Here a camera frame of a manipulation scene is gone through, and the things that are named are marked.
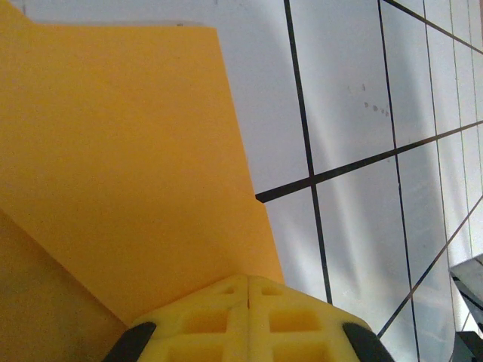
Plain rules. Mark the yellow paper sheet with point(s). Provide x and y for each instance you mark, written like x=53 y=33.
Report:
x=113 y=132

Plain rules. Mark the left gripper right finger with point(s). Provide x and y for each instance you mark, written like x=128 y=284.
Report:
x=260 y=339

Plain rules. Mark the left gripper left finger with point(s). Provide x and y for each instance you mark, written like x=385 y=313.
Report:
x=237 y=339

